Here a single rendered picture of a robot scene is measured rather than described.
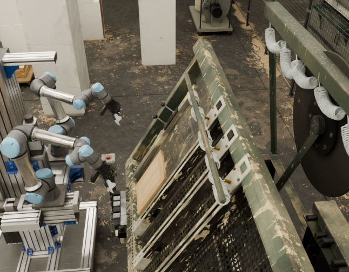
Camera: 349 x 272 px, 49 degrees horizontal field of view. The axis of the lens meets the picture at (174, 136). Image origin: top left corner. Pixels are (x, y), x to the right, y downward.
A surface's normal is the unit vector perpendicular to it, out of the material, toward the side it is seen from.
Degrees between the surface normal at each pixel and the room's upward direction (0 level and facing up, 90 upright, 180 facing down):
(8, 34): 90
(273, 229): 60
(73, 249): 0
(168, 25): 90
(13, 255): 0
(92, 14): 90
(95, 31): 90
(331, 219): 0
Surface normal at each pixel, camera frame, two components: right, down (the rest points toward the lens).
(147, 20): 0.09, 0.61
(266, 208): -0.86, -0.34
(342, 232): 0.00, -0.79
